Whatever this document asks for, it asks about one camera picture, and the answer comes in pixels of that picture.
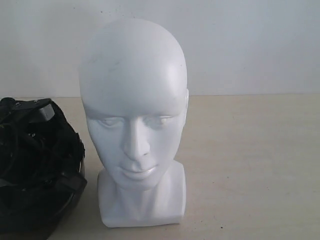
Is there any black helmet with tinted visor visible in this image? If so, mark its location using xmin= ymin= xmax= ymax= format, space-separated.
xmin=0 ymin=97 xmax=87 ymax=240

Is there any white mannequin head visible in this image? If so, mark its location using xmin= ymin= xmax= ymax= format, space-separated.
xmin=78 ymin=18 xmax=189 ymax=228

